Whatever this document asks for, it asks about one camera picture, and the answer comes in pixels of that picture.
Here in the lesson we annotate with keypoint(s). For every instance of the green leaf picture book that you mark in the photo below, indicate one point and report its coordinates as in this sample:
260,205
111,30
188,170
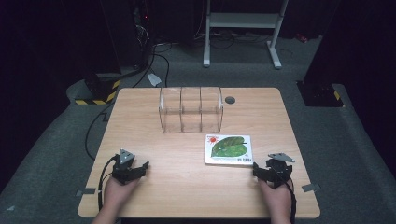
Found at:
229,148

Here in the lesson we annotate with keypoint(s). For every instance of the small grey floor tape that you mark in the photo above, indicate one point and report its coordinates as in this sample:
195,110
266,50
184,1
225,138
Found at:
11,208

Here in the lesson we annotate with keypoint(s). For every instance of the clear acrylic divided organizer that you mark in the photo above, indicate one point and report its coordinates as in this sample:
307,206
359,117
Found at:
190,109

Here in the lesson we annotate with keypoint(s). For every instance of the white metal stand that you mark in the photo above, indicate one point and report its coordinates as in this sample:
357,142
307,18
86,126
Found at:
243,20

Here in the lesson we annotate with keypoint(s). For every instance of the grey flat floor plug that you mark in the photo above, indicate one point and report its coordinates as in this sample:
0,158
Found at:
154,79

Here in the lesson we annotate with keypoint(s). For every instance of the small red object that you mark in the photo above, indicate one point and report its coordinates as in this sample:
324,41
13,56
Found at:
301,37

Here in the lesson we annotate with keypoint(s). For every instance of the person's left hand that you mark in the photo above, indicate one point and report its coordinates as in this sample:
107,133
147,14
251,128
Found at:
120,194

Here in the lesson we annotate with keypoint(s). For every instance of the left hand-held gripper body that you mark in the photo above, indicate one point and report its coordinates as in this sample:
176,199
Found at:
124,168

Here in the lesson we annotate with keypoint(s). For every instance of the grey tape piece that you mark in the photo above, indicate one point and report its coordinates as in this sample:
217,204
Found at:
310,187
86,192

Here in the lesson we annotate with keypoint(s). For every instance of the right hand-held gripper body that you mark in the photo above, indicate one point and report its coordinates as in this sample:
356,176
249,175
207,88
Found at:
278,171

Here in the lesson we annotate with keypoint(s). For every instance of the black yellow striped base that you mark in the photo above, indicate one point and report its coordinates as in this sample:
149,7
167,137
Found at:
99,91
320,95

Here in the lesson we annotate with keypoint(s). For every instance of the dark computer tower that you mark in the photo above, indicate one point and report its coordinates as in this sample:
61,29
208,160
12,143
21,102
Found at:
127,31

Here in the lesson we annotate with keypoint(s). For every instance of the person's right hand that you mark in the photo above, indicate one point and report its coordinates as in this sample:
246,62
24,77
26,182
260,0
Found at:
277,199

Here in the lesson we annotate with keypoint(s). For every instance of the round grey table grommet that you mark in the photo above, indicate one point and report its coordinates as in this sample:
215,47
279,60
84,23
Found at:
230,100

